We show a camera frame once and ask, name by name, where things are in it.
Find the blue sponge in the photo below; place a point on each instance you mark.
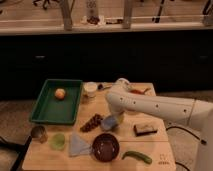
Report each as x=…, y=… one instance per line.
x=111, y=122

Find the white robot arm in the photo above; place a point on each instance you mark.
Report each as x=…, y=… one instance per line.
x=196, y=114

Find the green plastic tray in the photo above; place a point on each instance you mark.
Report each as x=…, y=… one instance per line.
x=50, y=110

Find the white cup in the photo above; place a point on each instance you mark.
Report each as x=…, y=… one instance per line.
x=89, y=91

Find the orange bowl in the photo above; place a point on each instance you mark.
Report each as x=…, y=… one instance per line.
x=140, y=92

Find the dark brown bumpy food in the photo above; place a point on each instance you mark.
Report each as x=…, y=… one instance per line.
x=94, y=122

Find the orange round fruit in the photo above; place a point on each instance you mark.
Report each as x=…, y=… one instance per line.
x=60, y=93

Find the dark maroon bowl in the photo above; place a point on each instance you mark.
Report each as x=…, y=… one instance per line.
x=105, y=147

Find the light blue cloth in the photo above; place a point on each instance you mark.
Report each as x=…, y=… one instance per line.
x=78, y=146

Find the green pepper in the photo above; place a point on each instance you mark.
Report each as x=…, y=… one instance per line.
x=137, y=155

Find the green translucent cup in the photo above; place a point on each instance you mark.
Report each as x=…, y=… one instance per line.
x=57, y=142

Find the small metal cup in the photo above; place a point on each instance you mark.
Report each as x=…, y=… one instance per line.
x=38, y=133

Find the long-handled spoon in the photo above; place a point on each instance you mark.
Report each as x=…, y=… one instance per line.
x=103, y=87

